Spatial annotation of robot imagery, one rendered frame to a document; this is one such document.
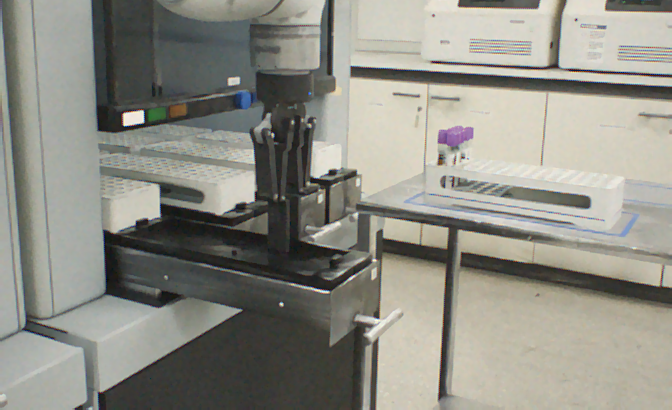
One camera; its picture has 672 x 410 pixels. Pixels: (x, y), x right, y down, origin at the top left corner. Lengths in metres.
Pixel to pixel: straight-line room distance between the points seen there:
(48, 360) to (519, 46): 2.56
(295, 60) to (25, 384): 0.48
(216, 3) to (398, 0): 3.28
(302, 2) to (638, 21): 2.29
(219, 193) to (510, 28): 2.20
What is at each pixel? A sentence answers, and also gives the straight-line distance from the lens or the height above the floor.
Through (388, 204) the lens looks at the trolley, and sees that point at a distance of 1.21.
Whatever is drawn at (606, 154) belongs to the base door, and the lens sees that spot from 3.14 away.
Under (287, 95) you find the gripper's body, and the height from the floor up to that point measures 1.02.
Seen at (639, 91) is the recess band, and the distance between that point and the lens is 3.15.
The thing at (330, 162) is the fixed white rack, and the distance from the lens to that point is 1.44.
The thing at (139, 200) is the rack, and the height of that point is 0.85.
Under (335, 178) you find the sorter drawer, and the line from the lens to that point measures 1.40.
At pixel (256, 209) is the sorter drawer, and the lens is 1.18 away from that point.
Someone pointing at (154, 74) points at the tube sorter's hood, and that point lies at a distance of 1.07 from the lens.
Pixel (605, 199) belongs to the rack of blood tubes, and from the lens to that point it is 1.15.
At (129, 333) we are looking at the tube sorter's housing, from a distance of 0.99.
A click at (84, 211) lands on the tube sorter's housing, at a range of 1.02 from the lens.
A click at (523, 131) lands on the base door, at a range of 3.20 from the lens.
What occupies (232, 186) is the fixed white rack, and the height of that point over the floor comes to 0.85.
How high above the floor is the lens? 1.13
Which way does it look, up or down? 13 degrees down
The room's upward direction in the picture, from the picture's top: 1 degrees clockwise
